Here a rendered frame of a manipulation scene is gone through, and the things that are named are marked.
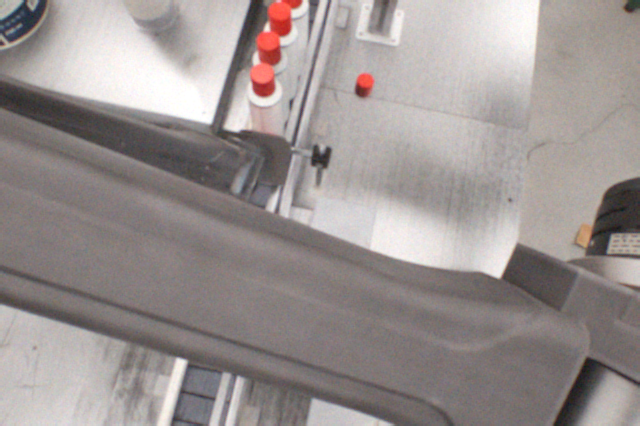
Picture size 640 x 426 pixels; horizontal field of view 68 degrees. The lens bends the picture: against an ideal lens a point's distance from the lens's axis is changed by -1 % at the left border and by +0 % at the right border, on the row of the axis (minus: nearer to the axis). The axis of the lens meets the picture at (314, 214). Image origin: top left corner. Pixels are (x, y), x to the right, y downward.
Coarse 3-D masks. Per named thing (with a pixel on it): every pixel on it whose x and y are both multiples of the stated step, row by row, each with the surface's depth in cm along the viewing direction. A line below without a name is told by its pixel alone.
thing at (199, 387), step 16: (320, 32) 90; (304, 96) 86; (256, 192) 80; (192, 368) 72; (208, 368) 72; (192, 384) 71; (208, 384) 71; (192, 400) 70; (208, 400) 70; (176, 416) 69; (192, 416) 70; (208, 416) 70; (224, 416) 70
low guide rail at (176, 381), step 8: (248, 120) 80; (248, 128) 80; (184, 360) 69; (176, 368) 68; (184, 368) 69; (176, 376) 68; (176, 384) 68; (168, 392) 67; (176, 392) 67; (168, 400) 67; (176, 400) 68; (168, 408) 67; (168, 416) 66; (160, 424) 66; (168, 424) 67
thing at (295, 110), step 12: (324, 0) 82; (324, 12) 82; (312, 36) 80; (312, 48) 79; (312, 60) 79; (300, 84) 77; (300, 96) 77; (288, 120) 75; (288, 132) 75; (276, 192) 72; (228, 384) 63; (216, 396) 63; (216, 408) 62; (216, 420) 62
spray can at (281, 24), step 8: (272, 8) 67; (280, 8) 67; (288, 8) 67; (272, 16) 66; (280, 16) 66; (288, 16) 66; (272, 24) 67; (280, 24) 67; (288, 24) 68; (280, 32) 68; (288, 32) 69; (296, 32) 71; (288, 40) 70; (296, 40) 71; (288, 48) 71; (296, 48) 73; (288, 56) 73; (296, 56) 75; (288, 64) 75; (296, 64) 77; (288, 72) 77; (296, 72) 79; (288, 80) 79; (296, 80) 81; (296, 88) 83
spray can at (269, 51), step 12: (264, 36) 65; (276, 36) 65; (264, 48) 65; (276, 48) 65; (252, 60) 69; (264, 60) 67; (276, 60) 67; (276, 72) 68; (288, 96) 78; (288, 108) 81
